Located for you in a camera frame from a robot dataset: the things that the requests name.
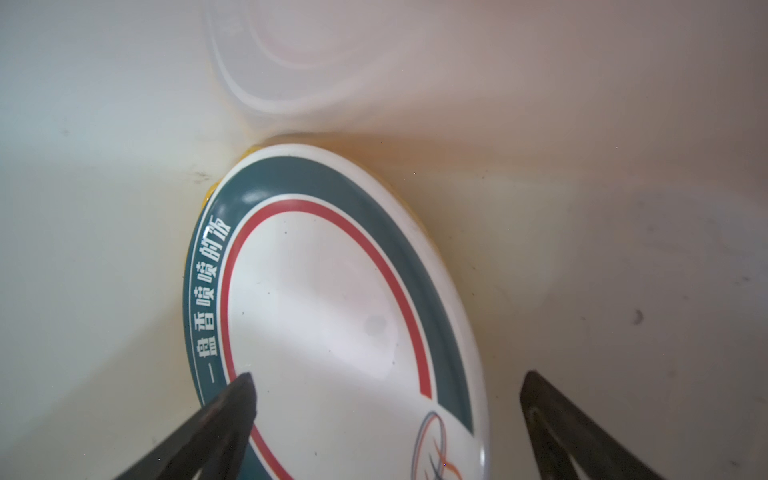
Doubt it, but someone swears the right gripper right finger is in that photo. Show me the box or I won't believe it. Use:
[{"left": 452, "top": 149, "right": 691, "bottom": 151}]
[{"left": 519, "top": 370, "right": 661, "bottom": 480}]

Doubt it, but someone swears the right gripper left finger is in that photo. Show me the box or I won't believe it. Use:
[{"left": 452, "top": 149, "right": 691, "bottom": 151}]
[{"left": 118, "top": 373, "right": 257, "bottom": 479}]

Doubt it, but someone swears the white plate red green rim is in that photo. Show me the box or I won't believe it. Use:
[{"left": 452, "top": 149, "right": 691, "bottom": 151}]
[{"left": 182, "top": 144, "right": 490, "bottom": 479}]

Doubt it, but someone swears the yellow polka dot plate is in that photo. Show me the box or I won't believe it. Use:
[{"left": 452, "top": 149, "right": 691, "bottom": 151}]
[{"left": 201, "top": 144, "right": 263, "bottom": 210}]

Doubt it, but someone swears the white plastic bin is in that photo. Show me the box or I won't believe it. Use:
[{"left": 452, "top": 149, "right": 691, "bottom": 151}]
[{"left": 1, "top": 1, "right": 767, "bottom": 479}]

